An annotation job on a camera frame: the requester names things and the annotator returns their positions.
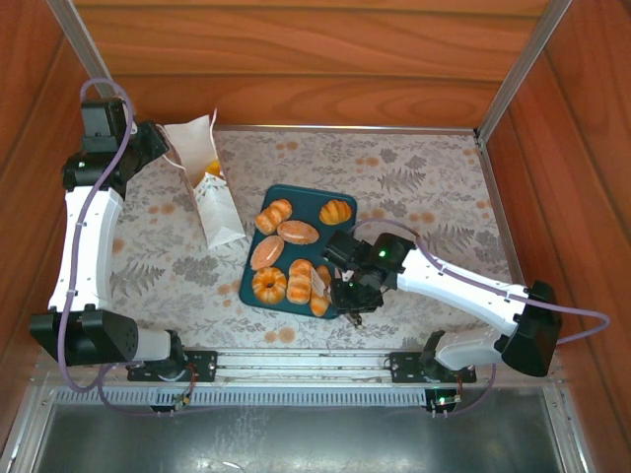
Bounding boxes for long fake bread roll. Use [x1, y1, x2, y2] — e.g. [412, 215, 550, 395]
[309, 264, 332, 318]

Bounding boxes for tongs with white tips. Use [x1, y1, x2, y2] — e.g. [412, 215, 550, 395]
[309, 268, 367, 330]

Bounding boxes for ridged fake bread loaf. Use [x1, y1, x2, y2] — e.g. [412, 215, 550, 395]
[287, 258, 315, 305]

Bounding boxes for shell-shaped fake bread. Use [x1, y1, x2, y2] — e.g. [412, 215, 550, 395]
[318, 198, 353, 227]

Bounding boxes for ring-shaped fake bread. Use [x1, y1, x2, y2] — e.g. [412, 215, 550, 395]
[251, 266, 288, 304]

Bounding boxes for white paper gift bag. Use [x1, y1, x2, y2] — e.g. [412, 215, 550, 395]
[157, 108, 247, 250]

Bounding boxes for twisted golden fake bun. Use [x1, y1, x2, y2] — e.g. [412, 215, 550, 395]
[254, 198, 294, 236]

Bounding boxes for teal plastic tray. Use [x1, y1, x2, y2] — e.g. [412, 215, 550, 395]
[239, 183, 359, 321]

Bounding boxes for aluminium table edge strip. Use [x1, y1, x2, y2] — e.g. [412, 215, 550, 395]
[473, 131, 526, 287]
[214, 124, 478, 135]

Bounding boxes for grey metal sheet panel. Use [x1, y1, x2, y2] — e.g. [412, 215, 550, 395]
[29, 393, 583, 473]

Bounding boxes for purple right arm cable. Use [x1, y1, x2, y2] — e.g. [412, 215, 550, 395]
[350, 218, 611, 418]

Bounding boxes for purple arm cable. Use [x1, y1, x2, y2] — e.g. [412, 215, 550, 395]
[57, 77, 193, 419]
[350, 218, 611, 418]

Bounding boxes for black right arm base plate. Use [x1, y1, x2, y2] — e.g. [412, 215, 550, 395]
[388, 348, 478, 384]

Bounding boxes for aluminium mounting rail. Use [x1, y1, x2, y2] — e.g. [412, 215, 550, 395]
[29, 344, 566, 390]

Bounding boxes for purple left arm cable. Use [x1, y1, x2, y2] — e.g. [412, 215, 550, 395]
[57, 77, 193, 419]

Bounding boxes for slotted grey cable duct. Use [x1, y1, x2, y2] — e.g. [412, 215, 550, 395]
[51, 386, 546, 408]

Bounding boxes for aluminium frame post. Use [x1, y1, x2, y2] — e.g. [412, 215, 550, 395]
[475, 0, 573, 144]
[47, 0, 115, 100]

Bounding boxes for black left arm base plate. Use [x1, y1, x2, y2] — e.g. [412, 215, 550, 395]
[126, 348, 218, 383]

